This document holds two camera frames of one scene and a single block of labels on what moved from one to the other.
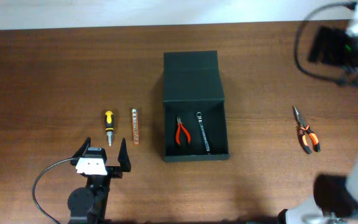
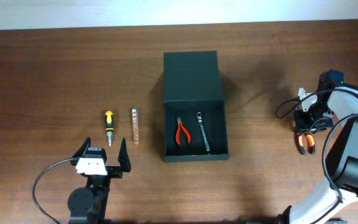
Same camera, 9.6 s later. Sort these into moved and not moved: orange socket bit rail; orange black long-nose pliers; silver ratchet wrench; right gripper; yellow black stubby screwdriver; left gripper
Moved: right gripper; orange black long-nose pliers
Not moved: silver ratchet wrench; left gripper; orange socket bit rail; yellow black stubby screwdriver
